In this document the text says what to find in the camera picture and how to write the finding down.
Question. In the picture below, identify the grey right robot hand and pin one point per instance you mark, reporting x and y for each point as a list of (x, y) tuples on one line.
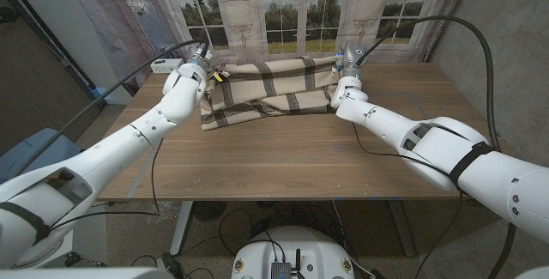
[(351, 58)]

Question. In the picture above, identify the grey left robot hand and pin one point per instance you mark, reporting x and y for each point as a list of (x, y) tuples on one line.
[(203, 56)]

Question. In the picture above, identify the cream plaid scarf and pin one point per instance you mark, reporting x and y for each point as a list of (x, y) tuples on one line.
[(266, 94)]

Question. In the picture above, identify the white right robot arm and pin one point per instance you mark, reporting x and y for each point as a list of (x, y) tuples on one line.
[(450, 146)]

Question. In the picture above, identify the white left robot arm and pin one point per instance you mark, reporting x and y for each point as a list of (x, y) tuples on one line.
[(107, 154)]

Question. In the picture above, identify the white power strip box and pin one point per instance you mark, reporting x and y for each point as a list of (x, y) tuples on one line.
[(163, 68)]

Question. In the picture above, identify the black round fan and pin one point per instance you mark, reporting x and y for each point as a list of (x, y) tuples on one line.
[(208, 211)]

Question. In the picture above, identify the white table leg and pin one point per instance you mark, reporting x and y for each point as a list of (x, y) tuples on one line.
[(180, 232)]

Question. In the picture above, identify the blue-grey plastic container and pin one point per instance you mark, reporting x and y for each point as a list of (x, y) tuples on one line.
[(51, 150)]

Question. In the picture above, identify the grey table leg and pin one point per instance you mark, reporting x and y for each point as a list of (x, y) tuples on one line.
[(403, 232)]

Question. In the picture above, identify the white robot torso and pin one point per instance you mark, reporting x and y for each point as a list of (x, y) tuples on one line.
[(296, 244)]

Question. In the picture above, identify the grey electronics box on torso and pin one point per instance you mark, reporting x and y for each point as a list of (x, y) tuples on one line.
[(281, 270)]

